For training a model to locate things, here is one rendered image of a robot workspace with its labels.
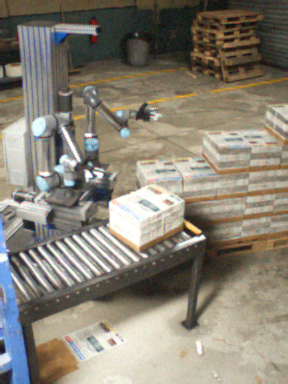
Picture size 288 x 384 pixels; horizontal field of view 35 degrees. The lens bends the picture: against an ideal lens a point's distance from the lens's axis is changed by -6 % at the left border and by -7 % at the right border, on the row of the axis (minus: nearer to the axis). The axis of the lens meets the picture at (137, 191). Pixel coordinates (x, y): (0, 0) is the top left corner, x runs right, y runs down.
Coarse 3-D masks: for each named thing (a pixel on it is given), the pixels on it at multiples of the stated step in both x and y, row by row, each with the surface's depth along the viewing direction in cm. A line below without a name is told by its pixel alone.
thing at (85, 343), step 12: (96, 324) 339; (108, 324) 340; (72, 336) 327; (84, 336) 328; (96, 336) 328; (108, 336) 329; (120, 336) 329; (72, 348) 317; (84, 348) 317; (96, 348) 318; (108, 348) 318; (84, 360) 308
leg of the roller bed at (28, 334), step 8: (24, 328) 245; (32, 328) 248; (24, 336) 250; (32, 336) 251; (24, 344) 256; (32, 344) 253; (32, 352) 256; (32, 360) 258; (32, 368) 261; (32, 376) 264
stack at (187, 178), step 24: (144, 168) 384; (168, 168) 384; (192, 168) 385; (192, 192) 377; (216, 192) 385; (240, 192) 388; (192, 216) 388; (216, 216) 394; (240, 216) 399; (216, 240) 406; (264, 240) 419
